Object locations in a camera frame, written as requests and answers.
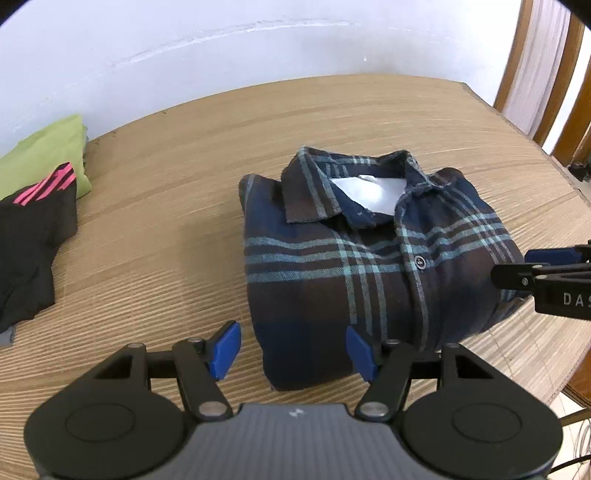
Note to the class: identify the wooden door frame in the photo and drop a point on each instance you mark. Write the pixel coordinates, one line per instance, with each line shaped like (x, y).
(549, 78)

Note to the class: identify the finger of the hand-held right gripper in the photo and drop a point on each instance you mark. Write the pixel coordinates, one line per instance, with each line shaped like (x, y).
(554, 256)
(512, 276)

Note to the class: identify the green cloth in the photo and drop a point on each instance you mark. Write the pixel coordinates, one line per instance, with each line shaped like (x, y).
(51, 152)

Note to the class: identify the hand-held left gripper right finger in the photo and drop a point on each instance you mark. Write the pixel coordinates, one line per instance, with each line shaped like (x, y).
(360, 353)

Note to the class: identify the black garment with pink stripes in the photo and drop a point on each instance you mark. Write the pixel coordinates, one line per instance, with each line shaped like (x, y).
(32, 244)

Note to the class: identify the blue brown plaid shirt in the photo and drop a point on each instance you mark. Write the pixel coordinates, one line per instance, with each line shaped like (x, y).
(369, 277)

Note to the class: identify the grey cloth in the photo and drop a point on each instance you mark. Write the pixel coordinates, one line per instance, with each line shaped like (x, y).
(8, 334)

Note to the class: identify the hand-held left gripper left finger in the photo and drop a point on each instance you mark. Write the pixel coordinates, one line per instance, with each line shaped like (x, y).
(226, 350)

